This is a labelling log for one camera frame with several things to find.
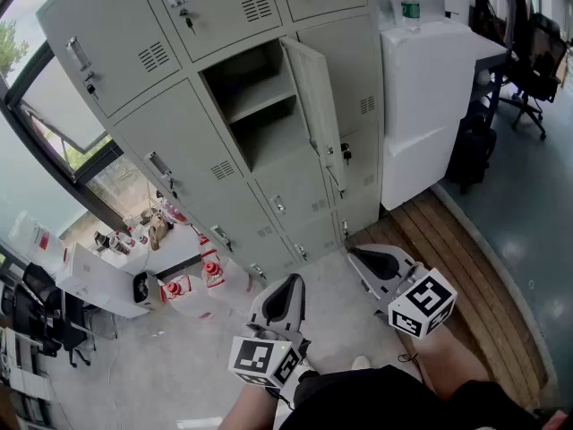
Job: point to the black swivel chair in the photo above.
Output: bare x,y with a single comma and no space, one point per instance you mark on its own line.
49,312

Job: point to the grey locker door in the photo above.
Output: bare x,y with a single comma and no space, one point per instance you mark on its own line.
313,97

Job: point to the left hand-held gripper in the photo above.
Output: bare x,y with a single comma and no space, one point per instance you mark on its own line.
262,356

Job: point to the dark hanging jacket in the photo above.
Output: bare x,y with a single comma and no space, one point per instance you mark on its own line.
501,2

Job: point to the person's right white shoe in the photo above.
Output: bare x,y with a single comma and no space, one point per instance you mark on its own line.
361,362

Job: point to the pink plastic bag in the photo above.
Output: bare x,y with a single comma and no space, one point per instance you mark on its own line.
174,213

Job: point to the brown paper bag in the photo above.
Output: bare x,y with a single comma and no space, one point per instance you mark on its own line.
158,231

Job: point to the person's black clothing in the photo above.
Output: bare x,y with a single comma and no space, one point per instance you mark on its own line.
367,401

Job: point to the person's right forearm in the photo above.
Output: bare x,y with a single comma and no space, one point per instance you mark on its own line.
447,361

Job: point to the clear water bottle green label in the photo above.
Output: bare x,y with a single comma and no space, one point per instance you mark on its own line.
410,11

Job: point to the white foam box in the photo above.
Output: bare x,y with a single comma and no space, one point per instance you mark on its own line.
425,79

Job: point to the dark metal cup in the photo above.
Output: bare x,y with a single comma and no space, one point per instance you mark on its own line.
102,241

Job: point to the black window frame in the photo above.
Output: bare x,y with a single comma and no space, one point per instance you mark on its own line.
36,119

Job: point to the small white appliance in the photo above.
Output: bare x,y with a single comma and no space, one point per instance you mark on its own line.
150,291

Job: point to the person's left forearm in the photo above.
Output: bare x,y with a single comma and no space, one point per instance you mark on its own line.
250,406

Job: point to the flat white box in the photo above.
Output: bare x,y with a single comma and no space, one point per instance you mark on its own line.
98,280

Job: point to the wooden slat platform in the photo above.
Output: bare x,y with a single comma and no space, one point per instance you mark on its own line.
470,276

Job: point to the clear plastic bag red label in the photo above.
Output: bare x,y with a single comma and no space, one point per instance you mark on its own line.
38,244

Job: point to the grey metal locker cabinet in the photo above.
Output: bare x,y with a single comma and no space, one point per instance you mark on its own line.
179,119

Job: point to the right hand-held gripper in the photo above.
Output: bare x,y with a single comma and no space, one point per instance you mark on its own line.
421,305

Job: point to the grey-edged white desk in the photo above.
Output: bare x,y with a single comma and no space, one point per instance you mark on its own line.
490,49

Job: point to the black mesh office chair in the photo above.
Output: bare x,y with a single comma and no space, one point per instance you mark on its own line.
541,61

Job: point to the black backpack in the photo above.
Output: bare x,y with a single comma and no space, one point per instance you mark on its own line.
472,155

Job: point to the dark jar with white label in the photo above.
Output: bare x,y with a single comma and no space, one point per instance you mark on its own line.
120,245

